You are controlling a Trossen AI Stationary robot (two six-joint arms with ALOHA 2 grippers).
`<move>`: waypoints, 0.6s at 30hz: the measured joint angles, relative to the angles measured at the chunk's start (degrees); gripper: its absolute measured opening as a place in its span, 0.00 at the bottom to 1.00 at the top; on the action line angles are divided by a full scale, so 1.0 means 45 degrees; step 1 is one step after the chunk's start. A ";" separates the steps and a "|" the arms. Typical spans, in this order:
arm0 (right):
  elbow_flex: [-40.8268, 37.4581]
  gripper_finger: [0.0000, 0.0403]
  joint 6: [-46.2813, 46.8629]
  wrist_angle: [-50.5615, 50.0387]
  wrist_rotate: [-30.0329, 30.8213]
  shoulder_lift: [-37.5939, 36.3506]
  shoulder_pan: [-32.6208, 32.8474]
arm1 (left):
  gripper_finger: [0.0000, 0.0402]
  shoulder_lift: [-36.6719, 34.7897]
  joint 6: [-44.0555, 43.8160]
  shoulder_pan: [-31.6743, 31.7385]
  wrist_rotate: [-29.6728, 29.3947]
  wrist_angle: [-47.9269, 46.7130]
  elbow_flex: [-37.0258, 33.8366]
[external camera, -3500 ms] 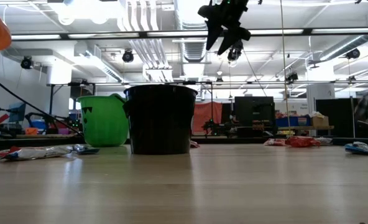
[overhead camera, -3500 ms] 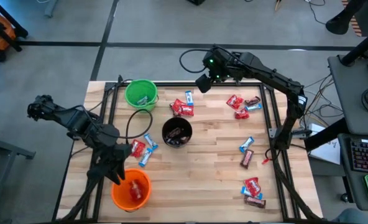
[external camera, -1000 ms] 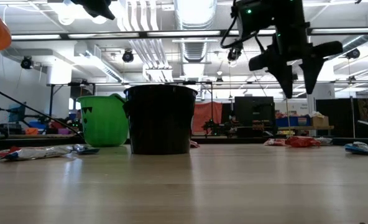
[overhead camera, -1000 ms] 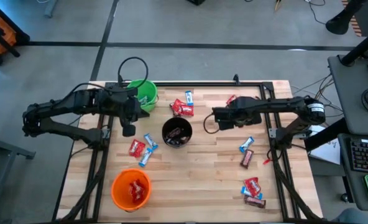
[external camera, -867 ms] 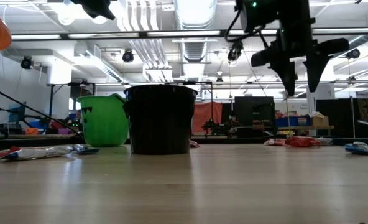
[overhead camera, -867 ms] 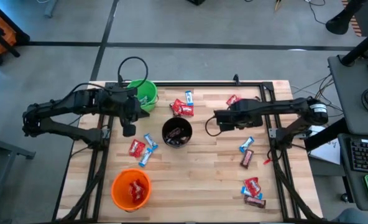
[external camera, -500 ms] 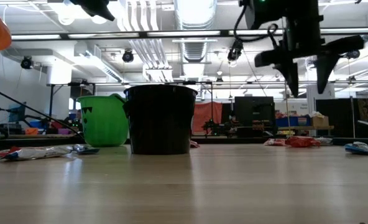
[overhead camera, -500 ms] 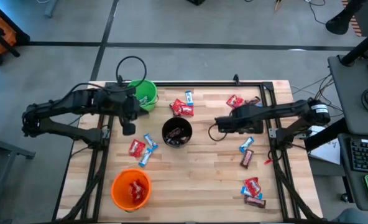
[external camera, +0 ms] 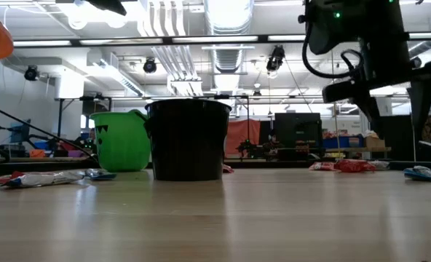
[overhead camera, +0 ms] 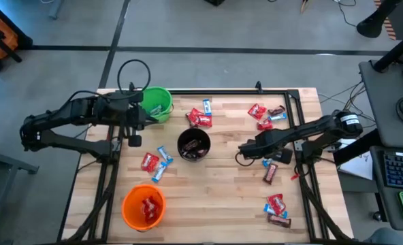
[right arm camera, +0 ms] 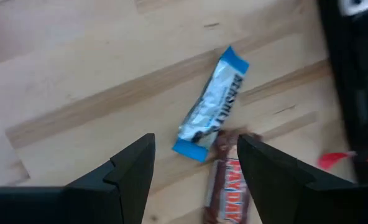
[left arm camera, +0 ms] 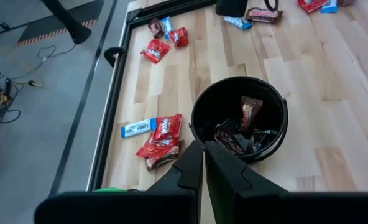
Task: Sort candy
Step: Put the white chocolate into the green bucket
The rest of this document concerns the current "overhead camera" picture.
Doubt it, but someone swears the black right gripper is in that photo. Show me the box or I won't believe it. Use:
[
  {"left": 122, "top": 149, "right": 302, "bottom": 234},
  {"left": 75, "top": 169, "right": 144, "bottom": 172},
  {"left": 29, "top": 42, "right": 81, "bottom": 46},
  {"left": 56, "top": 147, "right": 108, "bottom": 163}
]
[{"left": 252, "top": 129, "right": 294, "bottom": 165}]

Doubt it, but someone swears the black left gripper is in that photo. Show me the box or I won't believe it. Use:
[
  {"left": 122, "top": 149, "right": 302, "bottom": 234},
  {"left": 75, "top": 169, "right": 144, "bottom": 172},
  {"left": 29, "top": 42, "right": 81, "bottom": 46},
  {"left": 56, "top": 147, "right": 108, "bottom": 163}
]
[{"left": 118, "top": 101, "right": 160, "bottom": 148}]

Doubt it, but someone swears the red Skittles packet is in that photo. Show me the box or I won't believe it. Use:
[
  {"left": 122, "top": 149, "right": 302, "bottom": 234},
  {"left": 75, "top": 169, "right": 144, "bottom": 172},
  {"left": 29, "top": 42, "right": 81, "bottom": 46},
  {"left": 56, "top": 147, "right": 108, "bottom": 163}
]
[
  {"left": 145, "top": 195, "right": 162, "bottom": 214},
  {"left": 266, "top": 193, "right": 287, "bottom": 216},
  {"left": 187, "top": 108, "right": 204, "bottom": 125},
  {"left": 196, "top": 114, "right": 213, "bottom": 129},
  {"left": 140, "top": 200, "right": 157, "bottom": 221},
  {"left": 140, "top": 152, "right": 161, "bottom": 173},
  {"left": 255, "top": 118, "right": 274, "bottom": 131},
  {"left": 247, "top": 103, "right": 268, "bottom": 120}
]

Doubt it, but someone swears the black plastic bucket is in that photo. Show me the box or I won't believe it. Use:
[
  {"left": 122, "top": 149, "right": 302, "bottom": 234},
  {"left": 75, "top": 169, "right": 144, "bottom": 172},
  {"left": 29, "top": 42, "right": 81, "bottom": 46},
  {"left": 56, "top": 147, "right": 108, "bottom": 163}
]
[{"left": 176, "top": 127, "right": 212, "bottom": 162}]

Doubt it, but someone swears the green plastic bucket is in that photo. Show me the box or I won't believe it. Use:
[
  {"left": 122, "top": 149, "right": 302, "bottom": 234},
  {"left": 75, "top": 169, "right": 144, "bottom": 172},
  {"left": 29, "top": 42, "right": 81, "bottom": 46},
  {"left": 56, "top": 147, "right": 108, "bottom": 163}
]
[{"left": 135, "top": 86, "right": 174, "bottom": 125}]

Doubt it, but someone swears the white power box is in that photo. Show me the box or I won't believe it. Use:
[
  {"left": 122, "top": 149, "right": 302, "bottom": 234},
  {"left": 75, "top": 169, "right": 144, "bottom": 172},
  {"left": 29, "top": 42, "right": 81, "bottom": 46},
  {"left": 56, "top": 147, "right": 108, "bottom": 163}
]
[{"left": 336, "top": 137, "right": 358, "bottom": 150}]

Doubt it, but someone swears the orange plastic bucket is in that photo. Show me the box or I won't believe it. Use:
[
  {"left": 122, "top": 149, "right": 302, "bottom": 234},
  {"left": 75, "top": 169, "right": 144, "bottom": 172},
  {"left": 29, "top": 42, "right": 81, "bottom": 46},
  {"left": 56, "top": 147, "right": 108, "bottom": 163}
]
[{"left": 120, "top": 184, "right": 167, "bottom": 232}]

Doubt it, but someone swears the white paper sheet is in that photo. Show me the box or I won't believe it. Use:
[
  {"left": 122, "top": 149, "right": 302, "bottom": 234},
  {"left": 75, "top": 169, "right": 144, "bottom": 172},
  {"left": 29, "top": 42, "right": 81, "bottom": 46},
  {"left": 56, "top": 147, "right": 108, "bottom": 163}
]
[{"left": 337, "top": 149, "right": 374, "bottom": 181}]

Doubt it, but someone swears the grey desk top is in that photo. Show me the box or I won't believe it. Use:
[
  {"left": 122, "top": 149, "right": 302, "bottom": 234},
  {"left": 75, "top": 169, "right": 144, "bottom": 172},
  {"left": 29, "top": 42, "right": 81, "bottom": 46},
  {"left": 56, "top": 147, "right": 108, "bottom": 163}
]
[
  {"left": 358, "top": 59, "right": 403, "bottom": 149},
  {"left": 369, "top": 145, "right": 403, "bottom": 232}
]

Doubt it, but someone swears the black backlit keyboard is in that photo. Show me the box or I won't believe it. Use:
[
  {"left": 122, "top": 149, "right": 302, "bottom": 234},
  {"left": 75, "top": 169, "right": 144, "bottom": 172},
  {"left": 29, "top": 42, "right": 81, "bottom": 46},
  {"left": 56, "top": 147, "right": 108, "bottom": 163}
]
[{"left": 382, "top": 151, "right": 403, "bottom": 191}]

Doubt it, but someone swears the grey metal bench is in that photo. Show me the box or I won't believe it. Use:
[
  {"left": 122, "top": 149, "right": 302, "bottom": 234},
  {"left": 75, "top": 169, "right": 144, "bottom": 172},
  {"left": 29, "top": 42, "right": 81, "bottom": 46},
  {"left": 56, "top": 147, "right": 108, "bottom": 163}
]
[{"left": 0, "top": 135, "right": 40, "bottom": 245}]

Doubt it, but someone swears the person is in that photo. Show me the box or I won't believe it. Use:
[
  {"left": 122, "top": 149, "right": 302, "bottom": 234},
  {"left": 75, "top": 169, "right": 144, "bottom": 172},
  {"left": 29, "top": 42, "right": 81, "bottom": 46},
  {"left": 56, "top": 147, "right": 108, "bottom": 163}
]
[{"left": 364, "top": 227, "right": 403, "bottom": 245}]

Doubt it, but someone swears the black slanted pole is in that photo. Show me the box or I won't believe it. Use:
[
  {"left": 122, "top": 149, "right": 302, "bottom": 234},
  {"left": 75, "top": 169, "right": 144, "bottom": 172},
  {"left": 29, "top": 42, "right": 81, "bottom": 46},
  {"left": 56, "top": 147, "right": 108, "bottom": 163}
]
[{"left": 371, "top": 25, "right": 403, "bottom": 73}]

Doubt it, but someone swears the black stand foot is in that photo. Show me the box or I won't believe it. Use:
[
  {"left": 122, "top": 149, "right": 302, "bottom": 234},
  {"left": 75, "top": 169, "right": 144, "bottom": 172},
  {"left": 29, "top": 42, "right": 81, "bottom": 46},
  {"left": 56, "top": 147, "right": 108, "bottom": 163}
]
[{"left": 355, "top": 0, "right": 403, "bottom": 39}]

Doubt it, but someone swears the orange white striped mat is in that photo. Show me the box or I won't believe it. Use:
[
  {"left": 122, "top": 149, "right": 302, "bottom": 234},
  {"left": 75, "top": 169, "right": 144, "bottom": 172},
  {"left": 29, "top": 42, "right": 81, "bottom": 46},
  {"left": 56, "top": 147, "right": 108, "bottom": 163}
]
[{"left": 374, "top": 0, "right": 398, "bottom": 41}]

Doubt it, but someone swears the orange shop vacuum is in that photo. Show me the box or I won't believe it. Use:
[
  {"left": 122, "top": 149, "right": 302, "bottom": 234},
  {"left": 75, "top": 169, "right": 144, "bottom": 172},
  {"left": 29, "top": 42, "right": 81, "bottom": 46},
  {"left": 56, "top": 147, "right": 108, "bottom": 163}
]
[{"left": 0, "top": 3, "right": 34, "bottom": 73}]

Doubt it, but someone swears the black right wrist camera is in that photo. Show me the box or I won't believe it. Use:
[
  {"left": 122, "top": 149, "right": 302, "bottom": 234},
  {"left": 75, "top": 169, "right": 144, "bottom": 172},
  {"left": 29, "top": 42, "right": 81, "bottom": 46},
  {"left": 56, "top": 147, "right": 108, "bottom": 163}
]
[{"left": 238, "top": 141, "right": 257, "bottom": 160}]

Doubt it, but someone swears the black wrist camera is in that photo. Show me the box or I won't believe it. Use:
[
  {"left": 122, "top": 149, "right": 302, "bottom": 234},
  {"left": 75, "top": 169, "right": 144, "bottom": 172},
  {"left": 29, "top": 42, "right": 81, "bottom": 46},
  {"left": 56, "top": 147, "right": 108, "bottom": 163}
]
[
  {"left": 119, "top": 90, "right": 144, "bottom": 103},
  {"left": 238, "top": 141, "right": 257, "bottom": 160}
]

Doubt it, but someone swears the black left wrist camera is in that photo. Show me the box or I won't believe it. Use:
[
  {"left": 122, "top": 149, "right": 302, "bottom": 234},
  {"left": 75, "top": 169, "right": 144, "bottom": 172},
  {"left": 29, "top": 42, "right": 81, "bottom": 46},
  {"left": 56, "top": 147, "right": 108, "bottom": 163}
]
[{"left": 119, "top": 90, "right": 144, "bottom": 103}]

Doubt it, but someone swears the black right camera cable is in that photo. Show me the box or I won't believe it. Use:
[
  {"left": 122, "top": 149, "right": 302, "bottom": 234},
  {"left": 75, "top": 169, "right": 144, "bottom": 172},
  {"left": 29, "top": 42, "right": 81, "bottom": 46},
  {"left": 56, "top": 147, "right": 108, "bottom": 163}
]
[{"left": 234, "top": 152, "right": 255, "bottom": 167}]

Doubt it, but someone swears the black camera cable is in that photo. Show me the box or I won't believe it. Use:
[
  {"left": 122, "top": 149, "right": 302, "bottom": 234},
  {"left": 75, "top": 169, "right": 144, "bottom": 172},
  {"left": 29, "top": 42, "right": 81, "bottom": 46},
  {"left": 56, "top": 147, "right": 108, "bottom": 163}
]
[
  {"left": 234, "top": 152, "right": 255, "bottom": 167},
  {"left": 116, "top": 59, "right": 152, "bottom": 95}
]

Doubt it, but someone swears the black left camera cable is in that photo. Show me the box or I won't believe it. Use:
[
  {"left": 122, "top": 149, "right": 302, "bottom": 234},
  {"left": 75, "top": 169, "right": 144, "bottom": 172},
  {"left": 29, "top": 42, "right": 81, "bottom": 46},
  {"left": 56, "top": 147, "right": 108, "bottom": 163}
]
[{"left": 116, "top": 59, "right": 152, "bottom": 95}]

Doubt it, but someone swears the black metal table frame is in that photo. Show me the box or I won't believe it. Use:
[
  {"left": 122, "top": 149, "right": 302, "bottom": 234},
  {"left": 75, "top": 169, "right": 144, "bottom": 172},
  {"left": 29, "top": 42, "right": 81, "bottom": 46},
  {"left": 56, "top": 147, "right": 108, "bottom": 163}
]
[{"left": 57, "top": 80, "right": 354, "bottom": 245}]

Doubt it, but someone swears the bundle of black cables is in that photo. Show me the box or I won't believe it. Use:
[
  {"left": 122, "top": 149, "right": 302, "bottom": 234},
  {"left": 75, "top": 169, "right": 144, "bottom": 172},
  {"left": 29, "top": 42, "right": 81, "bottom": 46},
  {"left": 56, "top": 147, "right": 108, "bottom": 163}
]
[{"left": 319, "top": 80, "right": 378, "bottom": 139}]

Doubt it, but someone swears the grey metal post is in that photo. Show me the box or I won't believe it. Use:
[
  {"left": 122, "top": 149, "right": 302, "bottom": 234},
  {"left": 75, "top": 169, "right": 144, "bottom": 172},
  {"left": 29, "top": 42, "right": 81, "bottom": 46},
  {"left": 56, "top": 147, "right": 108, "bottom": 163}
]
[{"left": 48, "top": 0, "right": 65, "bottom": 20}]

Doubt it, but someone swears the black floor cable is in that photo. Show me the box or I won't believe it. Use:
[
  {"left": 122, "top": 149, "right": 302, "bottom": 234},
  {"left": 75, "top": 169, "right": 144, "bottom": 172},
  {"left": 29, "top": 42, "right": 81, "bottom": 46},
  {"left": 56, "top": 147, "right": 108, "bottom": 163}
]
[{"left": 334, "top": 0, "right": 359, "bottom": 28}]

